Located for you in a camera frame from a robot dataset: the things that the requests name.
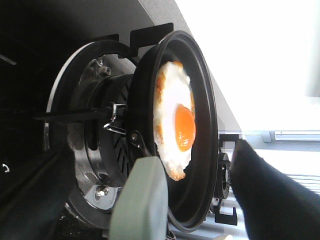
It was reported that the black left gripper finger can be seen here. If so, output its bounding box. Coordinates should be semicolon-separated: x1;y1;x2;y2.
231;139;320;240

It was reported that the fried egg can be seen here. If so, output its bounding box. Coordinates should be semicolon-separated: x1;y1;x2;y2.
153;61;197;181

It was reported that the black frying pan green handle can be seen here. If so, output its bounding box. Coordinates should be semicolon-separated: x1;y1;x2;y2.
125;30;218;233

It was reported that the black left gas burner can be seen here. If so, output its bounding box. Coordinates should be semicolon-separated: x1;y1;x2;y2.
83;74;156;187

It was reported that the black glass gas hob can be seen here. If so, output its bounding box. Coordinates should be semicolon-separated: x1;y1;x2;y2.
0;0;174;240

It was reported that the wire pan support ring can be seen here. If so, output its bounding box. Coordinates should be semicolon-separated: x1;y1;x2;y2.
102;102;127;135

